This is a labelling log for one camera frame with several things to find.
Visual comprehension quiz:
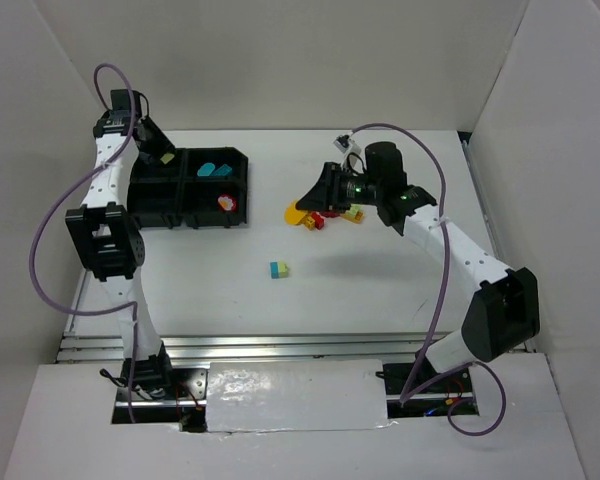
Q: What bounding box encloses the light green curved lego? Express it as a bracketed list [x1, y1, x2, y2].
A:
[161, 153, 175, 164]

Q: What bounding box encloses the yellow oval lego brick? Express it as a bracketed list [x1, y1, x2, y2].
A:
[284, 201, 309, 226]

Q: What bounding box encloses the teal oval lego brick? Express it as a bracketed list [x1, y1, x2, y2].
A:
[196, 162, 216, 177]

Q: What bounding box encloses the teal long lego brick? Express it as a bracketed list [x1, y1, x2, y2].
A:
[211, 164, 233, 177]

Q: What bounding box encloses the red flower print lego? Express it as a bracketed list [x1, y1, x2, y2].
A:
[217, 194, 237, 212]

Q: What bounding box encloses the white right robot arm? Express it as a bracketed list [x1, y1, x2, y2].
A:
[296, 142, 540, 402]

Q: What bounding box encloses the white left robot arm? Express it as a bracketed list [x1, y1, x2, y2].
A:
[65, 89, 175, 398]

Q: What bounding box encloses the red and yellow curved lego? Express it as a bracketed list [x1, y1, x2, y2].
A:
[319, 211, 342, 218]

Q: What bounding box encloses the red long lego brick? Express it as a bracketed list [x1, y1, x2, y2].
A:
[311, 212, 325, 230]

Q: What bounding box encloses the yellow smiley face lego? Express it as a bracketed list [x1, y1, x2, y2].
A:
[302, 213, 316, 230]

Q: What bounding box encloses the yellow flat lego plate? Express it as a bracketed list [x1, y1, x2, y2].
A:
[340, 209, 364, 224]

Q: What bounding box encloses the black four-compartment sorting tray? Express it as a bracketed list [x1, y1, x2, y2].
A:
[127, 147, 249, 229]

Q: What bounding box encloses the teal and green lego block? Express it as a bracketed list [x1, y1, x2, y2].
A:
[269, 261, 289, 279]

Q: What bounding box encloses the white cover panel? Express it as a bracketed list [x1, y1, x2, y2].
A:
[206, 359, 389, 433]

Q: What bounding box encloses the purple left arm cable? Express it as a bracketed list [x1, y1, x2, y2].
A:
[28, 62, 141, 424]

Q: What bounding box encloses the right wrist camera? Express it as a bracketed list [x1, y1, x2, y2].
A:
[334, 134, 363, 173]

